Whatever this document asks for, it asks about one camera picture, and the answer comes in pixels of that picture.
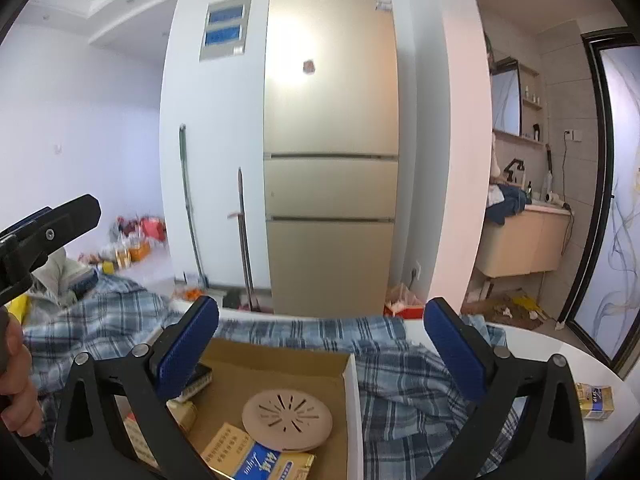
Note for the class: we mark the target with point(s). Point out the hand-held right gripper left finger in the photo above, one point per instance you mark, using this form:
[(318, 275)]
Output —
[(182, 357)]

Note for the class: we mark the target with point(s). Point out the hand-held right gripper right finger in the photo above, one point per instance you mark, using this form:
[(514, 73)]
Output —
[(457, 357)]

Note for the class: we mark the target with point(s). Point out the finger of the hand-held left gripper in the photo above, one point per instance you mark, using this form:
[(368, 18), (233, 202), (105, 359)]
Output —
[(30, 222), (65, 222)]

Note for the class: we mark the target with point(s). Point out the black small box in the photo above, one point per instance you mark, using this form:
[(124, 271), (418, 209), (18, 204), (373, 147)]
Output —
[(200, 385)]

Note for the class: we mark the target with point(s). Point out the tan box with red print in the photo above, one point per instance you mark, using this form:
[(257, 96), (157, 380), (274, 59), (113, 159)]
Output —
[(225, 447)]

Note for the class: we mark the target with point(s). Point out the cardboard box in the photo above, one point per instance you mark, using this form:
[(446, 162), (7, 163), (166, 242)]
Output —
[(295, 375)]

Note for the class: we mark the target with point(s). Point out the beige round drain cover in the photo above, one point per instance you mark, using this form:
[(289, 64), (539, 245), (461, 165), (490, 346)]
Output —
[(287, 420)]

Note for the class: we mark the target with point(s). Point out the yellow blue small pack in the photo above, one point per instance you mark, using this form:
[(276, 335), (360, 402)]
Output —
[(595, 402), (272, 465)]

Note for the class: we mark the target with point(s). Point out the person's left hand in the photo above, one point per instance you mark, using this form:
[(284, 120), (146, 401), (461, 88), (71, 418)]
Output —
[(17, 385)]

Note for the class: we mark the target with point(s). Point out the silver foil bag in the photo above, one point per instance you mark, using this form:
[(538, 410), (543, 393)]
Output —
[(55, 275)]

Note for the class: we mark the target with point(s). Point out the blue plaid cloth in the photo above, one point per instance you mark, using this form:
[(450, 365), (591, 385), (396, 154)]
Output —
[(400, 375)]

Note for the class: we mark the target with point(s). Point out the cardboard scraps on floor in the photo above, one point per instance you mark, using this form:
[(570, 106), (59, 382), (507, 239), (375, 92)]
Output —
[(505, 307)]

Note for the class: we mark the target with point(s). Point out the yellow drink bottles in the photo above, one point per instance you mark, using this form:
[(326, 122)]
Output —
[(131, 255)]

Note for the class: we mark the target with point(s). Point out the red box on floor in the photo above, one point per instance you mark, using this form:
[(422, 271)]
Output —
[(405, 305)]

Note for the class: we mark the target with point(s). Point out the red plastic bag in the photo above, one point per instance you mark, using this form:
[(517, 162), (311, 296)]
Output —
[(150, 227)]

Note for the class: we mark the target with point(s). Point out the red white small box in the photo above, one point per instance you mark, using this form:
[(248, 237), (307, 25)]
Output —
[(136, 437)]

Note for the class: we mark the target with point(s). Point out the beige vanity cabinet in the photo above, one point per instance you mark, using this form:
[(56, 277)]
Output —
[(525, 245)]

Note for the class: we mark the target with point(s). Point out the dark blue cloth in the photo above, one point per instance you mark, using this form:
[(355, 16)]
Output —
[(510, 202)]

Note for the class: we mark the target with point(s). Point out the white hair dryer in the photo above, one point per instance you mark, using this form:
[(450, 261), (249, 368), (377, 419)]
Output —
[(556, 199)]

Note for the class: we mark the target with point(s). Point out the black faucet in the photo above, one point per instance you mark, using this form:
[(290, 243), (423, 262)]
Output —
[(512, 170)]

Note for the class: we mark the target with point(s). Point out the dark hair styling tool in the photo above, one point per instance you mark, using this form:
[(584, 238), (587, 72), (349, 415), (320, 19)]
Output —
[(548, 160)]

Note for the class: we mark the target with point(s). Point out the black framed glass door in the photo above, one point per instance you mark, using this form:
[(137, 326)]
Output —
[(620, 210)]

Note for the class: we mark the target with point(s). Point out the gold refrigerator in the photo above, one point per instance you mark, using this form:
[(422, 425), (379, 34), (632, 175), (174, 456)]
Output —
[(330, 135)]

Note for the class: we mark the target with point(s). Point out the bathroom mirror cabinet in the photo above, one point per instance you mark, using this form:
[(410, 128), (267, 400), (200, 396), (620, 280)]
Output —
[(506, 102)]

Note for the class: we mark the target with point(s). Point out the pink fridge magnet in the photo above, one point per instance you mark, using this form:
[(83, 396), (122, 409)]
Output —
[(308, 66)]

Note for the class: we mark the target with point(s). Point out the low wall socket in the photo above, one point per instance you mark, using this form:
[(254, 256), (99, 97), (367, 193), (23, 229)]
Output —
[(416, 271)]

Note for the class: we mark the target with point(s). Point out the grey wall panel box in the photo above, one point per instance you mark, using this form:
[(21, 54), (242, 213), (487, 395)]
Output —
[(225, 50)]

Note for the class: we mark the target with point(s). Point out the bathroom wall socket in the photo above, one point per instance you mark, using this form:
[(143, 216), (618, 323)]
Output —
[(574, 135)]

